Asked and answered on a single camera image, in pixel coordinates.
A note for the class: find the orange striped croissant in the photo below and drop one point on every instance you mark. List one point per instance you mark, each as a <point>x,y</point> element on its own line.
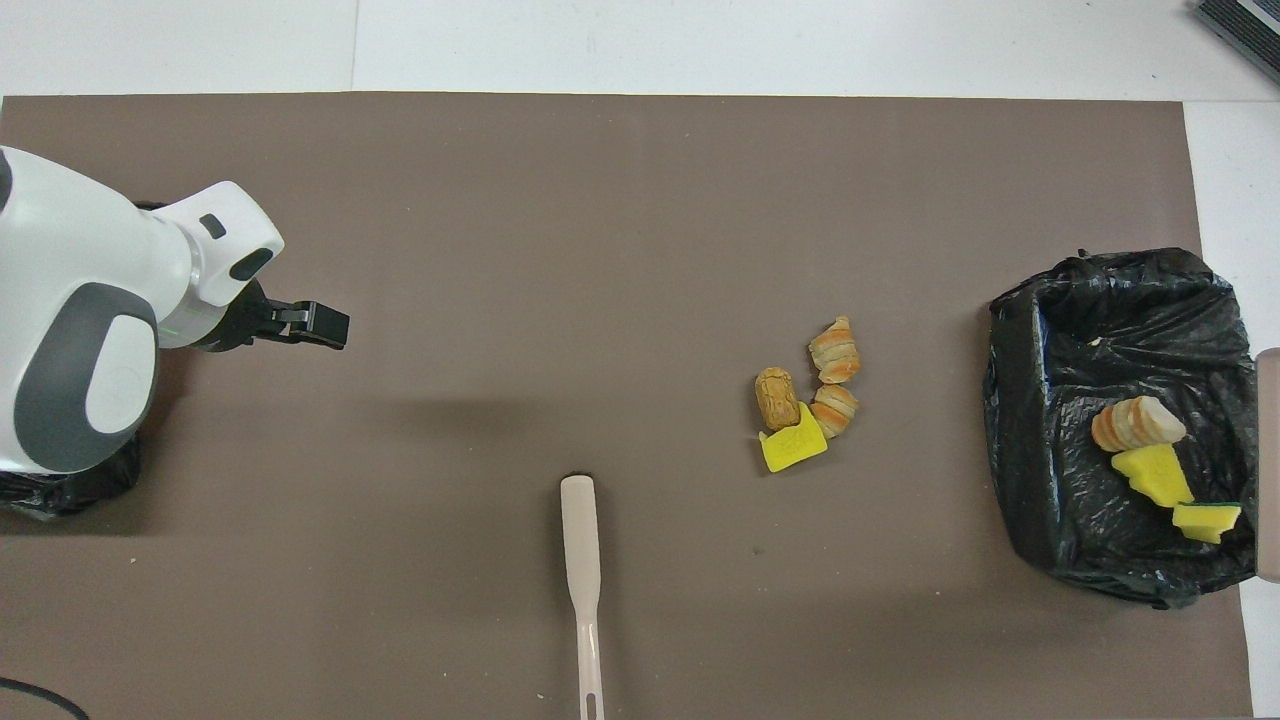
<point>834,410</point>
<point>834,352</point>

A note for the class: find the beige brush with black bristles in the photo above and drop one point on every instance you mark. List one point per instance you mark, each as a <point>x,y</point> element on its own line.
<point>582,540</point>

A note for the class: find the yellow sponge piece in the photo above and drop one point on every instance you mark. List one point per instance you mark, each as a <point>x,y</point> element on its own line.
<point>1155,475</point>
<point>790,448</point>

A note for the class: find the beige plastic dustpan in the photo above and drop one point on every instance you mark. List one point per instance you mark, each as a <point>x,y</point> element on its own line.
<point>1269,460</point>

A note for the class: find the beige sliced bread chunk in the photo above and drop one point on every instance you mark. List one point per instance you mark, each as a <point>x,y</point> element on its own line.
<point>1138,425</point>

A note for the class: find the black bag lined bin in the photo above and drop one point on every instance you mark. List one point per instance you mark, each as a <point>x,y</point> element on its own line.
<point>1060,400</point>

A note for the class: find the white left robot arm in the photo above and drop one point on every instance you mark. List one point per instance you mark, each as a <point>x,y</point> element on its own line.
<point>60,260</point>

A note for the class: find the crumpled black trash bag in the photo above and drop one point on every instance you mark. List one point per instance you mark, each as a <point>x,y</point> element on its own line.
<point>70,490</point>

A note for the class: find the grey ribbed device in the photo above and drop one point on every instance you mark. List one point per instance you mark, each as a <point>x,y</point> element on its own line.
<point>1245,20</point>

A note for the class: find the brown peanut shaped bread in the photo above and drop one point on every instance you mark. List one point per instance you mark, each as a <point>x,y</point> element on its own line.
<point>777,398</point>

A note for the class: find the brown table mat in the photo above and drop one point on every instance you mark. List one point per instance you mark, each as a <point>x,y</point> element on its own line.
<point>600,200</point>

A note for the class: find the yellow sponge with green pad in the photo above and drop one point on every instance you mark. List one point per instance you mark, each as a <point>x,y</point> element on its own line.
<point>1205,522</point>

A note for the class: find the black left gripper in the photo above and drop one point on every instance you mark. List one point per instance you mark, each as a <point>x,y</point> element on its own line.
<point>240,322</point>

